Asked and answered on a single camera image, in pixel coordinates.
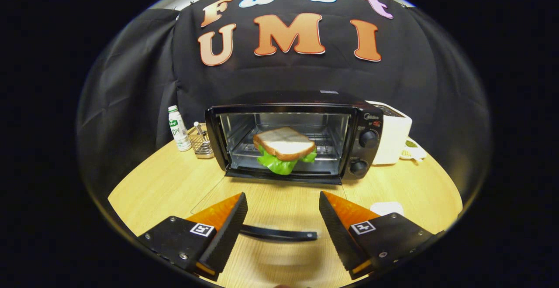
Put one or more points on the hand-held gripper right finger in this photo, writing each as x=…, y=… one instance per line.
x=338, y=238

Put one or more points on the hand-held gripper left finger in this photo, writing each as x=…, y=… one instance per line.
x=227, y=238

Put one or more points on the bread and lettuce sandwich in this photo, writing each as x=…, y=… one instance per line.
x=284, y=144

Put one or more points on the black toaster oven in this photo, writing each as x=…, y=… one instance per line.
x=367, y=118

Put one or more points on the white pop-up toaster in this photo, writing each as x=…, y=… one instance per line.
x=393, y=139

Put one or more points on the white rectangular plate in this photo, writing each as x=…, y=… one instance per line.
x=386, y=208

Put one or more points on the metal utensil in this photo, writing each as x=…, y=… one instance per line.
x=199, y=128

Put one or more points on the white divided dish of beans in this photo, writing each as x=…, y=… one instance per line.
x=412, y=152

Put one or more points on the white bottle with green label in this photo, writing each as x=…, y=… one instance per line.
x=179, y=133

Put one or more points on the black backdrop cloth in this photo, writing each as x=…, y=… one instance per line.
x=131, y=83

